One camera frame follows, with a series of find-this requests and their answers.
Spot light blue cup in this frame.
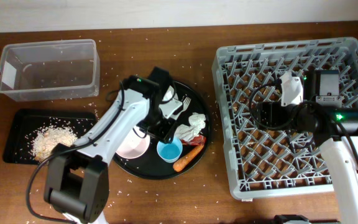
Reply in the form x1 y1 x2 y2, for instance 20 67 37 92
157 137 183 163

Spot orange carrot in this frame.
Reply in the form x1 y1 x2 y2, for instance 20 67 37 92
173 144 204 172

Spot pink bowl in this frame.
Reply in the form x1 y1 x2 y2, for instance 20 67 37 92
116 126 150 159

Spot red snack wrapper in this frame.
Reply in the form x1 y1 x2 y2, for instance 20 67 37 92
181 135 206 146

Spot white napkin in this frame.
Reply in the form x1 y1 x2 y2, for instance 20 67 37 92
174 113 206 142

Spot white plastic fork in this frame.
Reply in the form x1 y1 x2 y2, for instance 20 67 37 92
171 96 191 120

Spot rice and nuts pile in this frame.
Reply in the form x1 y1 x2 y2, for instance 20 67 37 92
30 126 77 162

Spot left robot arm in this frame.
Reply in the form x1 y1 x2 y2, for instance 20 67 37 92
44 67 182 223

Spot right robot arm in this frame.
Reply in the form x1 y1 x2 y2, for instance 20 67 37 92
249 70 358 223

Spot grey dishwasher rack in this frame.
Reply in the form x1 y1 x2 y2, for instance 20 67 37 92
212 37 358 201

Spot round black tray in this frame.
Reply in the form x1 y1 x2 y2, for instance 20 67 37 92
113 81 213 180

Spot clear plastic bin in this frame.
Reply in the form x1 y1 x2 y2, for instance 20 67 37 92
0 39 100 101

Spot black rectangular tray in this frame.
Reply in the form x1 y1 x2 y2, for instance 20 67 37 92
2 109 97 165

